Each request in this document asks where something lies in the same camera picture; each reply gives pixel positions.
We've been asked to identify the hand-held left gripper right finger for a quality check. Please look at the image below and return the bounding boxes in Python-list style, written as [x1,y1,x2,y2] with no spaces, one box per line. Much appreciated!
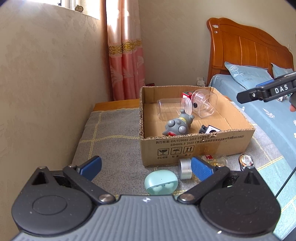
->
[178,156,266,205]

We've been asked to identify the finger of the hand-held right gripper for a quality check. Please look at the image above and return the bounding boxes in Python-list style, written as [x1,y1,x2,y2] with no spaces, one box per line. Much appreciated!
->
[236,86,267,104]
[255,72,296,88]

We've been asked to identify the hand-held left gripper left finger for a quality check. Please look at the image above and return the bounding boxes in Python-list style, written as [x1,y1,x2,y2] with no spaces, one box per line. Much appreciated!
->
[30,156,116,205]

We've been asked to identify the brown cardboard box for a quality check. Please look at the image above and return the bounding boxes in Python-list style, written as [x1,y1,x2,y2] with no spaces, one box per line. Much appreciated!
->
[139,86,256,167]

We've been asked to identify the clear round container red label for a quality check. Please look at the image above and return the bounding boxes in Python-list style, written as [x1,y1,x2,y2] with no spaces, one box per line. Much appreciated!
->
[191,89,219,118]

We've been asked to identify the mint green earbud case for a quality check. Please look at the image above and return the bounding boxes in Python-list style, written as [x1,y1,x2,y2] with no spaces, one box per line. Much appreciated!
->
[144,170,179,195]

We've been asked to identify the grey cat figurine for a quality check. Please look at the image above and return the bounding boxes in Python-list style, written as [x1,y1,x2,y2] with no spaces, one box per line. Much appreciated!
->
[162,109,195,137]

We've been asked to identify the clear plastic jar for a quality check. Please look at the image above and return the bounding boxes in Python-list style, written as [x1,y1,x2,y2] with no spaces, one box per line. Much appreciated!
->
[157,97,193,121]

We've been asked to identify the silver round tin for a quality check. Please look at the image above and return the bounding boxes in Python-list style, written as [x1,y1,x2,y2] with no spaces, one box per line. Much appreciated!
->
[178,158,193,180]

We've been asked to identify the blue floral pillow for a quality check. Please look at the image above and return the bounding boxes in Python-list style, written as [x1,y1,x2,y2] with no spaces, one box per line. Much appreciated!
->
[224,61,273,91]
[270,62,295,79]

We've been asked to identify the bed with blue floral sheet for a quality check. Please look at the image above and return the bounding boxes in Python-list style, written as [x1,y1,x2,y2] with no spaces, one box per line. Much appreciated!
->
[207,74,296,163]

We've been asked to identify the wooden headboard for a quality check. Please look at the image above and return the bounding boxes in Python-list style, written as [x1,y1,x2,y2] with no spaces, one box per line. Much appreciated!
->
[206,17,295,86]

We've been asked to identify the pink curtain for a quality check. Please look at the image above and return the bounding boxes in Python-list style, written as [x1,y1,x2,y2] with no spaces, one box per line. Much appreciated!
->
[99,0,146,101]

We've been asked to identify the black cable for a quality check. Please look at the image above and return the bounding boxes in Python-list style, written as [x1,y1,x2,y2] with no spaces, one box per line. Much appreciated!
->
[275,166,296,198]

